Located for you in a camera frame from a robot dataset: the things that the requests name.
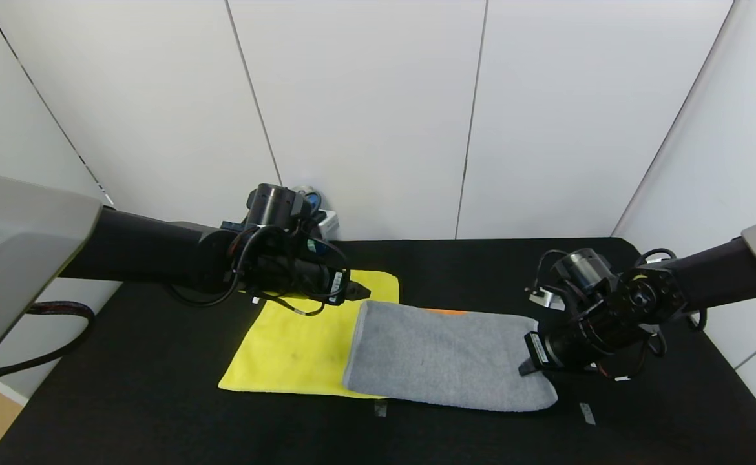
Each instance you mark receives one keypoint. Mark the blue soda can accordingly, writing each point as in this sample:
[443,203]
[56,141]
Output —
[313,201]

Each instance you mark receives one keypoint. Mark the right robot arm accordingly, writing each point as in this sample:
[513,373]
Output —
[707,278]

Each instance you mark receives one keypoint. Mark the black table cloth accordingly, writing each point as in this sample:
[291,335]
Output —
[158,420]

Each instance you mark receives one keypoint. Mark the grey towel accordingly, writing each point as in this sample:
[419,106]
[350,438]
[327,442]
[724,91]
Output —
[436,355]

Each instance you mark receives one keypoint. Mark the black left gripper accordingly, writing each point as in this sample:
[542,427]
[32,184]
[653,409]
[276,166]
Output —
[337,285]

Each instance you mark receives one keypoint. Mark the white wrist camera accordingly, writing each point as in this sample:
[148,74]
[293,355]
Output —
[546,299]
[328,225]

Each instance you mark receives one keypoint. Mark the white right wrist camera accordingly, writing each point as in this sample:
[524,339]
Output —
[546,299]

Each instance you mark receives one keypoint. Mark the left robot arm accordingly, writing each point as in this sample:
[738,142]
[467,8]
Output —
[139,248]

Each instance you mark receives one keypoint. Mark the grey tape strip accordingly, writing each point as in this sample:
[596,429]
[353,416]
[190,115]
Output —
[380,409]
[587,414]

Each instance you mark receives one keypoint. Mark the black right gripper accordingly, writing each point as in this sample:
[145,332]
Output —
[535,349]

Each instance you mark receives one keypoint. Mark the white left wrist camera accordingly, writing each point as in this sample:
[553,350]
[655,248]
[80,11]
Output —
[328,225]

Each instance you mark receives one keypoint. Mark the yellow towel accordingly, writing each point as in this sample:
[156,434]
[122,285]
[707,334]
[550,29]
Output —
[287,355]

